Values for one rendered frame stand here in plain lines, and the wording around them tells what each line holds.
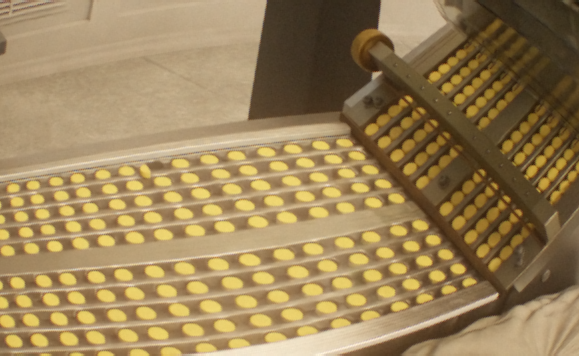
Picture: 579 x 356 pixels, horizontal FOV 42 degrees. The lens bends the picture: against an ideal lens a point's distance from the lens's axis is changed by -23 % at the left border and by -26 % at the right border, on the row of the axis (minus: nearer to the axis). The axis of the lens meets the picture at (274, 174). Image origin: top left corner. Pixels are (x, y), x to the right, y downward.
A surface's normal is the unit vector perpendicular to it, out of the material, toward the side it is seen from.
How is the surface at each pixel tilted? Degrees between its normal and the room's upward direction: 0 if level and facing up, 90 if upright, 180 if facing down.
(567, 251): 90
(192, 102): 0
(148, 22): 90
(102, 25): 90
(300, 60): 90
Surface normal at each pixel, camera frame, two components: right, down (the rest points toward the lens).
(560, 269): 0.43, 0.50
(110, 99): 0.13, -0.85
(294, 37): -0.80, 0.21
